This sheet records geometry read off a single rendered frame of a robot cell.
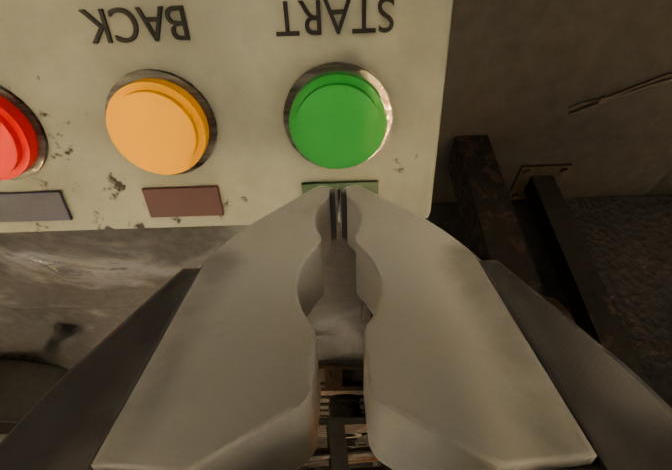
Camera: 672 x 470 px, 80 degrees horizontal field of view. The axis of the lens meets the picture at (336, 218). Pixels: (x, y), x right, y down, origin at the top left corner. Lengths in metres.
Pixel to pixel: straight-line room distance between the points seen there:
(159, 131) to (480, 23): 0.75
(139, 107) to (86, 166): 0.05
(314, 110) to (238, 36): 0.04
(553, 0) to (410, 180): 0.74
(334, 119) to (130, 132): 0.08
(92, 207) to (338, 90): 0.13
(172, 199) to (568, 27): 0.84
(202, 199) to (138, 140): 0.04
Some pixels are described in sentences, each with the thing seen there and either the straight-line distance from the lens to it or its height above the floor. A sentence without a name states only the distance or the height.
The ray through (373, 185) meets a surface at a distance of 0.19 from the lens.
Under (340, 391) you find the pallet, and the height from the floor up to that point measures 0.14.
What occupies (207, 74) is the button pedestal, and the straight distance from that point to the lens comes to 0.18.
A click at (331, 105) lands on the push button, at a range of 0.16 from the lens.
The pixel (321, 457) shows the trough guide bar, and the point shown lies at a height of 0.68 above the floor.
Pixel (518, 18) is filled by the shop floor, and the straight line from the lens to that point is 0.90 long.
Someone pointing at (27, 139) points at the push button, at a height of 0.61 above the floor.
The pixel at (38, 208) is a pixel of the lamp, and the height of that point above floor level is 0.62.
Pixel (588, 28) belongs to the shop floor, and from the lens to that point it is 0.97.
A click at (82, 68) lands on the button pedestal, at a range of 0.20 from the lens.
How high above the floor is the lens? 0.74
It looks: 37 degrees down
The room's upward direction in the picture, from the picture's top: 179 degrees clockwise
